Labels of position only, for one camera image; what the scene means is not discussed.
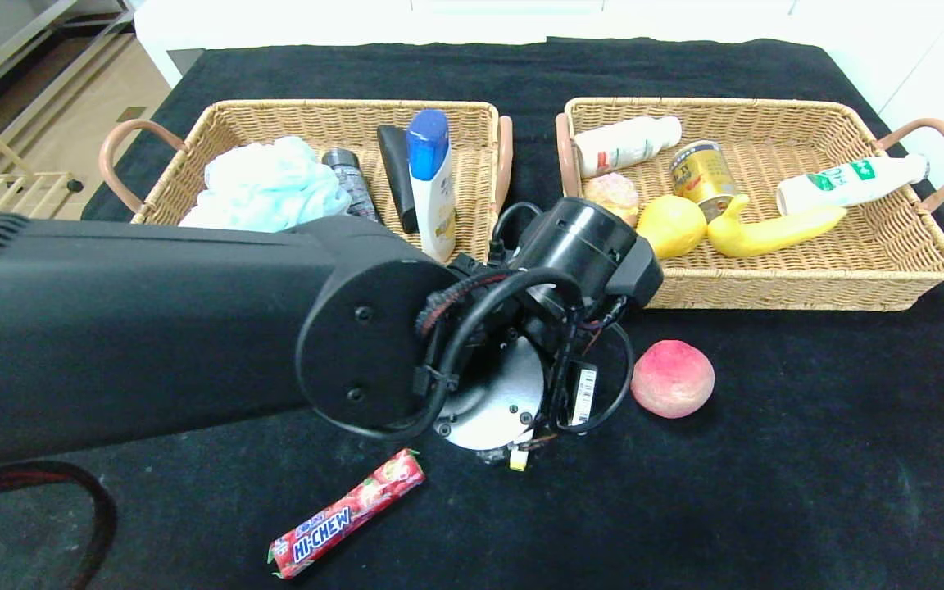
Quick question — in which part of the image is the pink peach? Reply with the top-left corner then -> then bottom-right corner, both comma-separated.
630,340 -> 716,420

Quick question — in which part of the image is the light blue bath loofah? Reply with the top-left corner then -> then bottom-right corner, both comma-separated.
179,135 -> 352,233

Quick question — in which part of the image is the red Hi-Chew candy pack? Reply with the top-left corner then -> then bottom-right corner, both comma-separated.
268,449 -> 425,581

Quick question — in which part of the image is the gold drink can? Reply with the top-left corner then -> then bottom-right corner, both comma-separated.
669,139 -> 739,222

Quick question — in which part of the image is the yellow banana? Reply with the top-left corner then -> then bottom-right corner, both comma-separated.
706,194 -> 847,258

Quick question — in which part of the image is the white milk bottle green label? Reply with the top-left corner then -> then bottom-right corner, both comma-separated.
775,153 -> 929,216

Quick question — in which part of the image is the white shampoo bottle blue cap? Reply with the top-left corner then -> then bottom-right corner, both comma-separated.
405,109 -> 458,263

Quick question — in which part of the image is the black squeeze tube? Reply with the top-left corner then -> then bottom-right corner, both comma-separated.
376,125 -> 420,235

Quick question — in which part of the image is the grey squeeze tube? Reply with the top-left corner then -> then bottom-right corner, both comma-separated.
321,148 -> 381,224

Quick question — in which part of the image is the pink cream puff bun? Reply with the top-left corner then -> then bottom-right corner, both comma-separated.
583,172 -> 641,227

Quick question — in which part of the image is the yellow pear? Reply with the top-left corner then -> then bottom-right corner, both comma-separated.
636,195 -> 708,261

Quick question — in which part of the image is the white bottle with red label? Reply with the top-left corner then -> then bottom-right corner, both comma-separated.
574,116 -> 683,179

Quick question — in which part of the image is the black tablecloth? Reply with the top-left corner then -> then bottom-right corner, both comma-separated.
0,37 -> 944,590

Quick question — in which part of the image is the white table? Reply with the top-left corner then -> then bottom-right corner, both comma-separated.
132,0 -> 817,89

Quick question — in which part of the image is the beige wooden rack on wheels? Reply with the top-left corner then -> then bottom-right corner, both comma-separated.
0,93 -> 84,219

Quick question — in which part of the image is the white cabinet front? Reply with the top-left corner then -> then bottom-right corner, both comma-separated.
787,0 -> 944,267

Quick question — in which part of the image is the wicker basket with brown handles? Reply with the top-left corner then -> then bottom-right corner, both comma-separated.
555,97 -> 944,311
99,99 -> 514,265

